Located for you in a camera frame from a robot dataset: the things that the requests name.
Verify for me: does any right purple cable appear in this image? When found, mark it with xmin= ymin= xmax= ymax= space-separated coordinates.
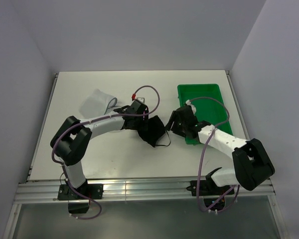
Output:
xmin=196 ymin=97 xmax=241 ymax=215

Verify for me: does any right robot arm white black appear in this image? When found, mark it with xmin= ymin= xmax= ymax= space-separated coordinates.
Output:
xmin=165 ymin=106 xmax=275 ymax=196

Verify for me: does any white mesh laundry bag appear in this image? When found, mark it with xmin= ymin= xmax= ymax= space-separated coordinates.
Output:
xmin=79 ymin=89 xmax=118 ymax=119

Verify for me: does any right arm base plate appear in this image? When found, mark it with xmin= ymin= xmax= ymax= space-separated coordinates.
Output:
xmin=186 ymin=179 xmax=230 ymax=197

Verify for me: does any purple cable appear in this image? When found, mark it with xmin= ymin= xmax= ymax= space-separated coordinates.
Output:
xmin=196 ymin=97 xmax=241 ymax=215
xmin=51 ymin=85 xmax=161 ymax=221

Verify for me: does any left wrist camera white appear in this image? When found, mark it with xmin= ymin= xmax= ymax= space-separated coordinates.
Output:
xmin=132 ymin=93 xmax=145 ymax=104

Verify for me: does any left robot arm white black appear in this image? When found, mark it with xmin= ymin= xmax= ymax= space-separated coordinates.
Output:
xmin=50 ymin=100 xmax=149 ymax=199

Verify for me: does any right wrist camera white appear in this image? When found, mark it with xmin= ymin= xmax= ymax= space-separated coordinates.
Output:
xmin=185 ymin=100 xmax=196 ymax=115

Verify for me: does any green plastic tray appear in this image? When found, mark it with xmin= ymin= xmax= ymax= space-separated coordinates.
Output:
xmin=176 ymin=83 xmax=234 ymax=145

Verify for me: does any aluminium mounting rail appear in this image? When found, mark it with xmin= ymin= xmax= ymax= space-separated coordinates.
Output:
xmin=13 ymin=174 xmax=276 ymax=204

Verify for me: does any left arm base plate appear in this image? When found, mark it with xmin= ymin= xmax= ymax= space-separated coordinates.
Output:
xmin=57 ymin=183 xmax=103 ymax=201

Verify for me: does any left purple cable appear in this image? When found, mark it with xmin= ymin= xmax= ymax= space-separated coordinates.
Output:
xmin=51 ymin=85 xmax=161 ymax=221

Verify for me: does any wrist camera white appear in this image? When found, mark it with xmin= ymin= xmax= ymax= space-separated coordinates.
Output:
xmin=132 ymin=93 xmax=145 ymax=104
xmin=185 ymin=100 xmax=196 ymax=115

